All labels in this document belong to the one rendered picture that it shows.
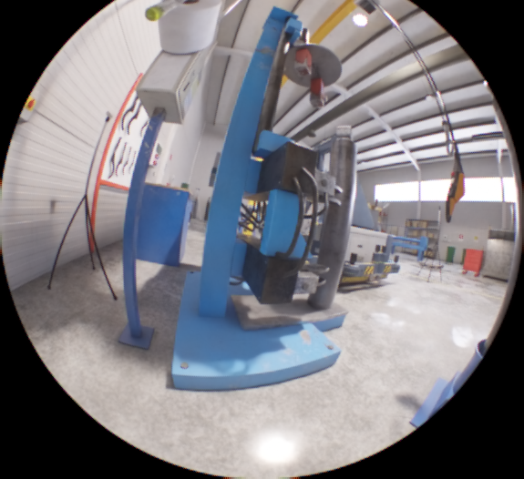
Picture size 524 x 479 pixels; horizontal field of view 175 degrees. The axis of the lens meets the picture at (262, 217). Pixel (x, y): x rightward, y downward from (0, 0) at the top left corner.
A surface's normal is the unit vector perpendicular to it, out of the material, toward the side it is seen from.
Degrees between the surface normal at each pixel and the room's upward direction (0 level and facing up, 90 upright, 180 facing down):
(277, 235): 90
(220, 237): 90
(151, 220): 90
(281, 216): 90
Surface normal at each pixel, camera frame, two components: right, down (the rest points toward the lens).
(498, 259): -0.95, -0.17
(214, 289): 0.33, 0.05
